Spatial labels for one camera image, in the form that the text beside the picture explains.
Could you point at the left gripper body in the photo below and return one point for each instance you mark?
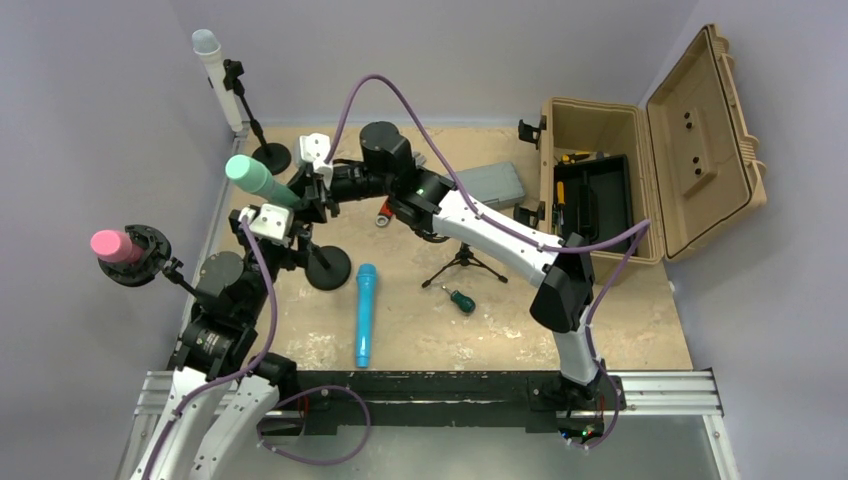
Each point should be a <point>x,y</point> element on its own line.
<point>274,258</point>

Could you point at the blue microphone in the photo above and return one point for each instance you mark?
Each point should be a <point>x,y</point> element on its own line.
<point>366,280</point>

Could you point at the white microphone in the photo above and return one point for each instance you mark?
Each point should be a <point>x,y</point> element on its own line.
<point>208,49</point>

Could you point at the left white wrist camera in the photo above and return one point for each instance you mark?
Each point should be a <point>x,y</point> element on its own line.
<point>269,221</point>

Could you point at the black round-base stand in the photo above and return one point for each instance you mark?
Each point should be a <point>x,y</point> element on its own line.
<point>329,267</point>
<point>275,156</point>

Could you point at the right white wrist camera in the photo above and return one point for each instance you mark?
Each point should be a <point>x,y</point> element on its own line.
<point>313,150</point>

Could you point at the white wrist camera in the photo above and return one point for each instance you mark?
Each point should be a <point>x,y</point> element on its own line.
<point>313,150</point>
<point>269,221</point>

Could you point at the red adjustable wrench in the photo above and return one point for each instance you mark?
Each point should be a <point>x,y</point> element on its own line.
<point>383,218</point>

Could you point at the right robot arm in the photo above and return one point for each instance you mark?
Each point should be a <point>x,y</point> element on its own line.
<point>437,205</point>

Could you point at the black shock-mount left stand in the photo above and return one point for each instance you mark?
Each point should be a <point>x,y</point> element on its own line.
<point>156,259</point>

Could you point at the yellow screwdriver in tray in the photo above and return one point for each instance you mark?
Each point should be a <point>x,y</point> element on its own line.
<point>560,198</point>

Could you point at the pink microphone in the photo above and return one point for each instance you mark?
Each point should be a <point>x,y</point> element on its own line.
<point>115,246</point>

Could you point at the tan hard toolbox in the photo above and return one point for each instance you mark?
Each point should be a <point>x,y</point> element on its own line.
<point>693,167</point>

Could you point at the black toolbox tray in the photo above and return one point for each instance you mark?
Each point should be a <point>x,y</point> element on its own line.
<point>598,198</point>

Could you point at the black tripod shock-mount stand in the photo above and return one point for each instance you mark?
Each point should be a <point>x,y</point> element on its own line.
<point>464,257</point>

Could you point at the grey plastic tool case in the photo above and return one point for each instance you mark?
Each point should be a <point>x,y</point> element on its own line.
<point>498,186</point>

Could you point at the black round-base back stand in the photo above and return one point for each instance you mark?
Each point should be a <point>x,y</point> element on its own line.
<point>275,156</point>

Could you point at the mint green microphone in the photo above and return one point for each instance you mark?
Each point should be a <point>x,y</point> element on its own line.
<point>252,177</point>

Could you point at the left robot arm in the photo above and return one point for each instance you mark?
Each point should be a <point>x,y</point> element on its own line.
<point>219,391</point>

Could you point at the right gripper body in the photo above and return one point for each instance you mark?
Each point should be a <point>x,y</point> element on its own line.
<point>320,198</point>

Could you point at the green stubby screwdriver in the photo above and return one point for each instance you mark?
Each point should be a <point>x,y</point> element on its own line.
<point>464,303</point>

